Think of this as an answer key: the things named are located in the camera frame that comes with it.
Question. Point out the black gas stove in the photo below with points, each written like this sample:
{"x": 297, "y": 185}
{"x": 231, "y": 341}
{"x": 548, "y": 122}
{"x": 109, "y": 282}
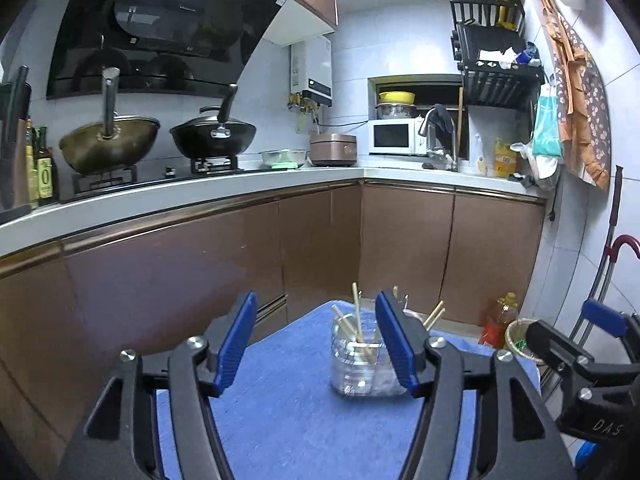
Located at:
{"x": 150, "y": 172}

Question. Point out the black range hood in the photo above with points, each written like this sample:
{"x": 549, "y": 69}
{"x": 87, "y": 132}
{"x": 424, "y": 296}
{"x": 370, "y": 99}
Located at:
{"x": 165, "y": 25}

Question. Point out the brown rice cooker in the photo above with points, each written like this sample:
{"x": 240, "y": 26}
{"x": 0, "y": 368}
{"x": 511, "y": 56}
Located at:
{"x": 332, "y": 150}

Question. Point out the white microwave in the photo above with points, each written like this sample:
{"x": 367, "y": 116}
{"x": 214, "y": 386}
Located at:
{"x": 395, "y": 136}

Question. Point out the steel faucet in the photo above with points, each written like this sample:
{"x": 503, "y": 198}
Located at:
{"x": 442, "y": 132}

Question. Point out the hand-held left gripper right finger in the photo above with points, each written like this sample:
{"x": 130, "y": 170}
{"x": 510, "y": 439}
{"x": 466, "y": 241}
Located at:
{"x": 395, "y": 345}

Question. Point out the white dish soap bottle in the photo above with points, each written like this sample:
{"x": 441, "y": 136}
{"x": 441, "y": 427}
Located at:
{"x": 480, "y": 160}

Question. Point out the black wall dish rack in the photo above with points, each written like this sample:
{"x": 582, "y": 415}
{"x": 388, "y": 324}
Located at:
{"x": 495, "y": 80}

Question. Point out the black wok with lid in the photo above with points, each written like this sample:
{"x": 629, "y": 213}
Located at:
{"x": 215, "y": 137}

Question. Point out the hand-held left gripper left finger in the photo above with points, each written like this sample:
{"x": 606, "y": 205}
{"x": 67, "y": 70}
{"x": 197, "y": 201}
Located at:
{"x": 237, "y": 345}

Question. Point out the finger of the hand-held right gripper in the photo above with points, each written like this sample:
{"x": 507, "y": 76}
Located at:
{"x": 555, "y": 345}
{"x": 605, "y": 317}

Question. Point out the small yellow oil bottle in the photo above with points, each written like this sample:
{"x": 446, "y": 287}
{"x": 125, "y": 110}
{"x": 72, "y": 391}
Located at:
{"x": 505, "y": 160}

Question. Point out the blue towel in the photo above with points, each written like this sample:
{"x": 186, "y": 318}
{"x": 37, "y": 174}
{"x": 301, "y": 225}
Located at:
{"x": 300, "y": 425}

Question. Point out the clear utensil holder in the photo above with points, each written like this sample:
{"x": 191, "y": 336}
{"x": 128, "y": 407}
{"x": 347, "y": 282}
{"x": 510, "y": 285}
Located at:
{"x": 357, "y": 375}

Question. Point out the beige trash bin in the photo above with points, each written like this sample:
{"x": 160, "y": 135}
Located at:
{"x": 517, "y": 342}

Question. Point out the large oil bottle red label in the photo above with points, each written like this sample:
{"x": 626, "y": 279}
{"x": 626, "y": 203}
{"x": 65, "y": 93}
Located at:
{"x": 497, "y": 327}

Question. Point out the brown floral apron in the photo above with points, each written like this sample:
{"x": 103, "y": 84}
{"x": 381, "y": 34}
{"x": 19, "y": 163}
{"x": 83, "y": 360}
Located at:
{"x": 582, "y": 100}

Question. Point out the olive oil bottle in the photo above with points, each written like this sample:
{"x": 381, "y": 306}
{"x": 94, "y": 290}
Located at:
{"x": 45, "y": 170}
{"x": 31, "y": 167}

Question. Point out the teal hanging bag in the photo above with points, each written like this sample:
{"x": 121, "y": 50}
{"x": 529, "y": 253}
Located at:
{"x": 546, "y": 130}

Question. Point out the steel bowl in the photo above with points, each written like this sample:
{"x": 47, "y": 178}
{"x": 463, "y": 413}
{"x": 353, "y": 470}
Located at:
{"x": 280, "y": 159}

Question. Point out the wooden chopstick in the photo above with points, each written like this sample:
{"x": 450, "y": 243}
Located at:
{"x": 345, "y": 325}
{"x": 434, "y": 316}
{"x": 359, "y": 320}

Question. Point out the yellow gas valve pipes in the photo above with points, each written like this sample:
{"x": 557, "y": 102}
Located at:
{"x": 300, "y": 110}

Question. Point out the white cloth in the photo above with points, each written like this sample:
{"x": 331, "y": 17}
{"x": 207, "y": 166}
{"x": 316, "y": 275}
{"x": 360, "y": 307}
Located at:
{"x": 497, "y": 57}

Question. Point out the yellow basin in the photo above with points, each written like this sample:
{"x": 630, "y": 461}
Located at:
{"x": 397, "y": 97}

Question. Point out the black knife holder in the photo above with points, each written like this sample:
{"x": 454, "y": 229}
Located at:
{"x": 12, "y": 150}

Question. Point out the brass wok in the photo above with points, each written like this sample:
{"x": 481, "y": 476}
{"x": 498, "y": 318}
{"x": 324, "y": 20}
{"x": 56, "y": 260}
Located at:
{"x": 110, "y": 142}

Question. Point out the person's right hand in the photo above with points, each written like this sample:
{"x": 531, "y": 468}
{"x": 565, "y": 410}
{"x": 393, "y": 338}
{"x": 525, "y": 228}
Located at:
{"x": 586, "y": 456}

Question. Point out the white plastic bag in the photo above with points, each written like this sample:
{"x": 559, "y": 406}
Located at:
{"x": 537, "y": 167}

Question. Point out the white water heater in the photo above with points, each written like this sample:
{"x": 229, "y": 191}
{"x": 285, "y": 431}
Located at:
{"x": 312, "y": 67}

